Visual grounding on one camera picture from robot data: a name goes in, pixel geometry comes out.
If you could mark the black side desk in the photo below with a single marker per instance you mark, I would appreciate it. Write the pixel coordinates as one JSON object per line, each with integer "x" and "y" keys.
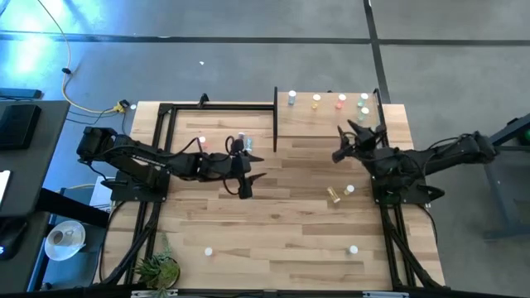
{"x": 45, "y": 165}

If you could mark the green pill bottle white cap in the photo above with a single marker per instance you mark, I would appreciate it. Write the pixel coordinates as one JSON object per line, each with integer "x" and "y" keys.
{"x": 364, "y": 113}
{"x": 208, "y": 251}

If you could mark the wooden shelf black metal frame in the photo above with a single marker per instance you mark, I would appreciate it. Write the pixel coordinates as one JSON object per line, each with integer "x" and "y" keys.
{"x": 306, "y": 124}

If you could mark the blue pill bottle white pills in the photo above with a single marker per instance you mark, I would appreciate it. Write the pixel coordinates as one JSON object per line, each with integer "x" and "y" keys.
{"x": 248, "y": 143}
{"x": 292, "y": 97}

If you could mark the grey metal stand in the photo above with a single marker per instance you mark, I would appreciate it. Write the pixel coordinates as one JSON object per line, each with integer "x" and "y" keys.
{"x": 507, "y": 182}

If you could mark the black box device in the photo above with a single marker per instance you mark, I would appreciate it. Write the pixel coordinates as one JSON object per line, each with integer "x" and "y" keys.
{"x": 18, "y": 126}

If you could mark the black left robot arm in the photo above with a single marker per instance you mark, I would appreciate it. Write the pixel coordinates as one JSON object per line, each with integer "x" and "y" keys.
{"x": 136, "y": 159}

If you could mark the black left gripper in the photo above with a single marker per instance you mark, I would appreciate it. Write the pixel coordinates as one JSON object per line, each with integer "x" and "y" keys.
{"x": 227, "y": 165}

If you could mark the green potted plant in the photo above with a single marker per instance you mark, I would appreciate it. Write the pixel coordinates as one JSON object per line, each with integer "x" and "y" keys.
{"x": 159, "y": 269}

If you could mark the clear vial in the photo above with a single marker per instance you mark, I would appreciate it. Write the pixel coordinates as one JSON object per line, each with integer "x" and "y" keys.
{"x": 362, "y": 100}

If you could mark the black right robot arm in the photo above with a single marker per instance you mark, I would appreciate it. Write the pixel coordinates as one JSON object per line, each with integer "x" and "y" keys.
{"x": 435, "y": 159}

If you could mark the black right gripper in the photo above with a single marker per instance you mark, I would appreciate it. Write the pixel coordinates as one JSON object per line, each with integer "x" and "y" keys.
{"x": 366, "y": 147}

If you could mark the black metal rig frame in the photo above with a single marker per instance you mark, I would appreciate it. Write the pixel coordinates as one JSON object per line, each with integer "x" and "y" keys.
{"x": 223, "y": 107}

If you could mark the white paper sheet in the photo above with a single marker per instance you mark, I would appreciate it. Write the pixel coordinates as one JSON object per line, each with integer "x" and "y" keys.
{"x": 101, "y": 192}

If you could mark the black rail clamp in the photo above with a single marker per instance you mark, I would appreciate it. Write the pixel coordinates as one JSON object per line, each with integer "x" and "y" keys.
{"x": 203, "y": 98}

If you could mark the black device with light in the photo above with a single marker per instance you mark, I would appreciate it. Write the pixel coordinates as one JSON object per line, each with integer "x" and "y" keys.
{"x": 10, "y": 242}

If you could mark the silver mounting bracket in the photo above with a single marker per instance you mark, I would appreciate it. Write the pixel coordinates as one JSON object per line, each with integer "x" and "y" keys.
{"x": 154, "y": 293}
{"x": 385, "y": 294}

